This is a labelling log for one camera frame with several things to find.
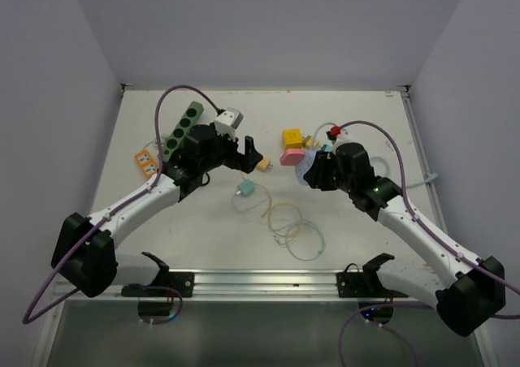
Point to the pink rounded plug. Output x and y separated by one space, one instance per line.
291 157

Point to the pale yellow plug adapter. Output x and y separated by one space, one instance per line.
310 143

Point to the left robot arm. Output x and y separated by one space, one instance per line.
86 252

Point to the small blue charger plug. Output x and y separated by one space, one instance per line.
245 188

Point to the aluminium rail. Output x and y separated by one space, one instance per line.
264 286

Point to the yellow cube socket adapter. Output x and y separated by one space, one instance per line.
292 139

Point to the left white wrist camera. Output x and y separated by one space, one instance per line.
227 122

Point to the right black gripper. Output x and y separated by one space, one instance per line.
316 175

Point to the orange power strip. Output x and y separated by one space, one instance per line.
146 163

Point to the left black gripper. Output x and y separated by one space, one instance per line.
238 161

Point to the small yellow charger plug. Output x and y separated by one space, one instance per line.
264 165

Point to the blue plug adapter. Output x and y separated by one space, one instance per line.
326 148

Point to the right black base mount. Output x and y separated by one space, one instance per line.
361 283

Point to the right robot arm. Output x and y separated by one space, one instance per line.
464 289

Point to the green power strip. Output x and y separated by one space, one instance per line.
175 140

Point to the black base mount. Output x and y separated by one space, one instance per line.
361 283
181 281

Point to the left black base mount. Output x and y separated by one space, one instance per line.
181 281

